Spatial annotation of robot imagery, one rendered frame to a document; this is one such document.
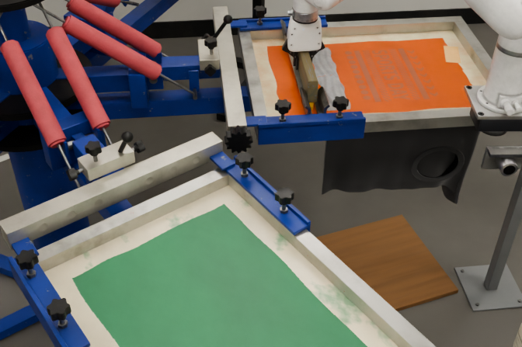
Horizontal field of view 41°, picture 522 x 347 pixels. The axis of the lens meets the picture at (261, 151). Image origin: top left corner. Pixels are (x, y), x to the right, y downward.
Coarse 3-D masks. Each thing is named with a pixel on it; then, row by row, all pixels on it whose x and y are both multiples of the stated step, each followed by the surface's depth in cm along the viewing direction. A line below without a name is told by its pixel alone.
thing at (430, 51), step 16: (272, 48) 231; (336, 48) 232; (352, 48) 232; (368, 48) 232; (384, 48) 232; (400, 48) 232; (416, 48) 232; (432, 48) 233; (272, 64) 223; (288, 64) 223; (336, 64) 224; (432, 64) 224; (448, 64) 225
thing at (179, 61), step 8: (176, 56) 210; (184, 56) 210; (192, 56) 210; (168, 64) 206; (176, 64) 206; (184, 64) 207; (192, 64) 207; (168, 72) 207; (176, 72) 207; (184, 72) 208; (200, 72) 208; (216, 72) 209
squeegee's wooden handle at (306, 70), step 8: (304, 56) 207; (304, 64) 204; (312, 64) 205; (304, 72) 202; (312, 72) 200; (304, 80) 202; (312, 80) 197; (304, 88) 203; (312, 88) 199; (312, 96) 200
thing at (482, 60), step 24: (336, 24) 238; (360, 24) 238; (384, 24) 238; (408, 24) 239; (432, 24) 240; (456, 24) 239; (240, 48) 230; (480, 48) 226; (384, 120) 194; (408, 120) 195; (432, 120) 196; (456, 120) 197
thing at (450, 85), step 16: (288, 80) 216; (352, 80) 217; (432, 80) 217; (448, 80) 217; (464, 80) 217; (288, 96) 209; (352, 96) 210; (448, 96) 210; (464, 96) 210; (336, 112) 203; (368, 112) 203; (384, 112) 204
